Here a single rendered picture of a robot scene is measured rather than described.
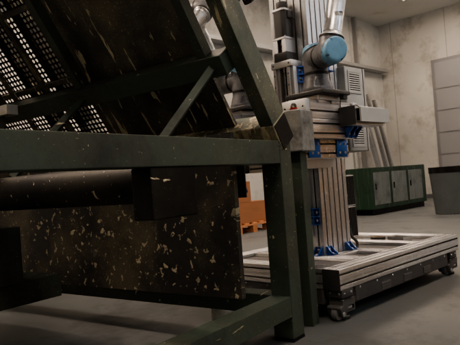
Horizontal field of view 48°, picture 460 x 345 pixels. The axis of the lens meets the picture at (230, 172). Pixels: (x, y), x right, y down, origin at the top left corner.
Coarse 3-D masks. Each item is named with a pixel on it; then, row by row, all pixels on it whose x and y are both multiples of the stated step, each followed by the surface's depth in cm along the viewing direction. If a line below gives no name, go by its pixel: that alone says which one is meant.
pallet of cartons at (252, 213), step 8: (248, 184) 649; (248, 192) 648; (240, 200) 635; (248, 200) 647; (256, 200) 689; (240, 208) 635; (248, 208) 646; (256, 208) 660; (264, 208) 673; (240, 216) 634; (248, 216) 645; (256, 216) 659; (264, 216) 672; (240, 224) 633; (248, 224) 641; (256, 224) 652; (264, 224) 673
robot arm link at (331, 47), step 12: (336, 0) 237; (336, 12) 237; (324, 24) 239; (336, 24) 236; (324, 36) 235; (336, 36) 233; (324, 48) 232; (336, 48) 233; (324, 60) 236; (336, 60) 234
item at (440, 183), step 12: (432, 168) 699; (444, 168) 685; (456, 168) 681; (432, 180) 703; (444, 180) 687; (456, 180) 682; (432, 192) 713; (444, 192) 689; (456, 192) 683; (444, 204) 690; (456, 204) 684
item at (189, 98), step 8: (208, 72) 188; (200, 80) 185; (208, 80) 188; (192, 88) 181; (200, 88) 182; (192, 96) 179; (80, 104) 230; (184, 104) 176; (72, 112) 226; (176, 112) 173; (184, 112) 174; (0, 120) 214; (64, 120) 223; (176, 120) 171; (0, 128) 214; (56, 128) 220; (168, 128) 169; (16, 176) 203
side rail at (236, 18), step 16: (208, 0) 180; (224, 0) 180; (224, 16) 181; (240, 16) 188; (224, 32) 185; (240, 32) 187; (240, 48) 186; (256, 48) 195; (240, 64) 190; (256, 64) 194; (240, 80) 195; (256, 80) 193; (256, 96) 196; (272, 96) 202; (256, 112) 201; (272, 112) 201
